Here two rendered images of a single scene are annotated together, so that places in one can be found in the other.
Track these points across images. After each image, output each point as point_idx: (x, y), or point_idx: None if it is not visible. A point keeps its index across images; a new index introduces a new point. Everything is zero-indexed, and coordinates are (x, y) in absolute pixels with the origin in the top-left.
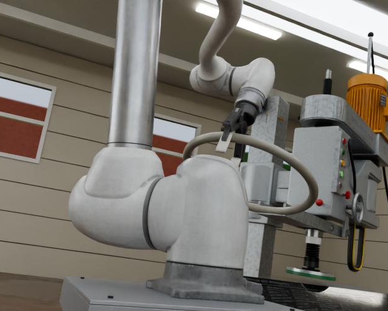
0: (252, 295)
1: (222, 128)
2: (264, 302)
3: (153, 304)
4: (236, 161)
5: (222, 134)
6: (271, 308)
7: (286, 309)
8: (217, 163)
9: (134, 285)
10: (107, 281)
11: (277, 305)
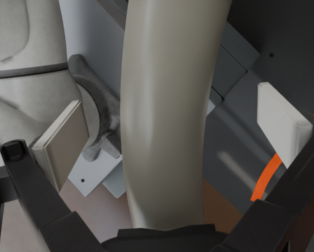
0: (81, 154)
1: (4, 156)
2: (110, 158)
3: None
4: (284, 149)
5: (29, 147)
6: (74, 167)
7: (84, 176)
8: None
9: (74, 41)
10: (66, 11)
11: (102, 169)
